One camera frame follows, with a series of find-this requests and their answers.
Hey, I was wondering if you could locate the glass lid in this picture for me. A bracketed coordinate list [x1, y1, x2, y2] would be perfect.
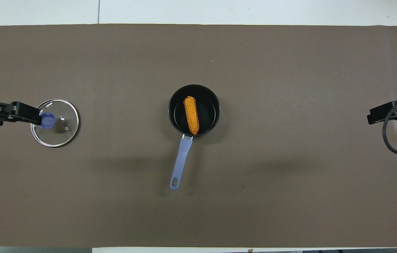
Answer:
[30, 99, 80, 148]

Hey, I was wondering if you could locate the orange corn cob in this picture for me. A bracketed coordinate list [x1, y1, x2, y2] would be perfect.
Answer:
[183, 96, 200, 136]

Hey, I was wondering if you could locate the brown table mat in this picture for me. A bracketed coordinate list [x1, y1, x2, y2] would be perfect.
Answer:
[0, 24, 397, 248]

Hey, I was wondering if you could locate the dark blue pot, long handle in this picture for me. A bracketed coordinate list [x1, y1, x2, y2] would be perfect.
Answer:
[168, 84, 221, 190]

